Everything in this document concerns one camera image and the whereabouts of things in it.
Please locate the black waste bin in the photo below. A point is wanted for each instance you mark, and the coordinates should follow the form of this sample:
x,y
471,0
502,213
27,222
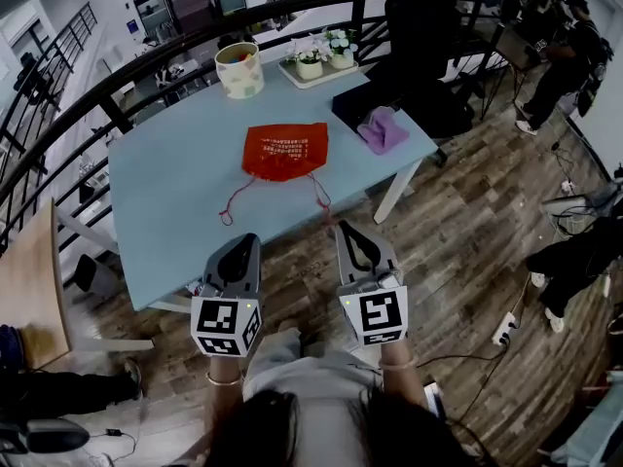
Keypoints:
x,y
95,275

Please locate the purple cloth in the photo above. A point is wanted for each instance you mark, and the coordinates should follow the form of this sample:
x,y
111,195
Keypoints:
x,y
384,134

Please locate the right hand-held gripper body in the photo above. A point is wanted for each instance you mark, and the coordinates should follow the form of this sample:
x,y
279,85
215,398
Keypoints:
x,y
379,314

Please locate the black office chair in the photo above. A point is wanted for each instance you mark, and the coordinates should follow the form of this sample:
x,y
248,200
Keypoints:
x,y
423,66

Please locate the black small screen device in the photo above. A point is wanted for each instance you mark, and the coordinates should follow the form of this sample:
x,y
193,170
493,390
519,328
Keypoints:
x,y
434,399

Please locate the person's left forearm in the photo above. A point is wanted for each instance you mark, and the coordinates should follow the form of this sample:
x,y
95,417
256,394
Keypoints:
x,y
224,402

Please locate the white rectangular tray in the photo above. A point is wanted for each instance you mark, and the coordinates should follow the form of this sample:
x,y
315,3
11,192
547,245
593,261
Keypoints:
x,y
336,78

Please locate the cream patterned round bucket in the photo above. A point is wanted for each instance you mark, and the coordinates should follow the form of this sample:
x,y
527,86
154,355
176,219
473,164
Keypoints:
x,y
241,81

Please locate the white power strip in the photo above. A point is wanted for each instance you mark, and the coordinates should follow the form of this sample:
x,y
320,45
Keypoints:
x,y
503,329

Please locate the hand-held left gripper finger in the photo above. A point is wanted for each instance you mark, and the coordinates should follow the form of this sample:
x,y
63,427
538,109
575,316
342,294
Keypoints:
x,y
256,265
214,270

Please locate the white pot pink flowers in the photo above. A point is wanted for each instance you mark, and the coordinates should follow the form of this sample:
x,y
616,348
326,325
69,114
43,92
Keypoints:
x,y
309,68

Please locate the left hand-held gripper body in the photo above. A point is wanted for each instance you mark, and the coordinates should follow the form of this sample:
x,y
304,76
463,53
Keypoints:
x,y
219,324

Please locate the black metal railing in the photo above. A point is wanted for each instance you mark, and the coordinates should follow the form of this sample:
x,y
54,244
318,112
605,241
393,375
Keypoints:
x,y
180,41

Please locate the red drawstring bag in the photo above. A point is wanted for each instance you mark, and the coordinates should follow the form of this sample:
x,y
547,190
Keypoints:
x,y
284,151

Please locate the light wooden table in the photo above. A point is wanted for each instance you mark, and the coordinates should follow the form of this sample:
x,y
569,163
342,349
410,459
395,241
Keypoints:
x,y
29,285

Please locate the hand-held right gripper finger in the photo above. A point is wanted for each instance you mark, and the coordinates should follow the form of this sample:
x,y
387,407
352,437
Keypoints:
x,y
387,261
346,265

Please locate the person's right forearm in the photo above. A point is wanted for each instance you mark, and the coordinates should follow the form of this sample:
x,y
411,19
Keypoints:
x,y
404,382

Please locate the black flat box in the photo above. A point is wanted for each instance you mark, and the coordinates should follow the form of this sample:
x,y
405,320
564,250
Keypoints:
x,y
355,102

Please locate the white table leg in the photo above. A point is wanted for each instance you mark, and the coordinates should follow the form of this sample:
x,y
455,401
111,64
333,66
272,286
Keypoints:
x,y
396,192

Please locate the white pot blue flowers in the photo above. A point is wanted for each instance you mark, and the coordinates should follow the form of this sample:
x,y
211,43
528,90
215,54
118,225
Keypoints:
x,y
341,60

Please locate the person's grey denim jeans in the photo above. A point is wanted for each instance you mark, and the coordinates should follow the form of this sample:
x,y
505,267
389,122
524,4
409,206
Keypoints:
x,y
287,346

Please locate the person's light grey shirt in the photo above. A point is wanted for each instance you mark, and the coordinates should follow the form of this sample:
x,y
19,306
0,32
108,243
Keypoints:
x,y
316,406

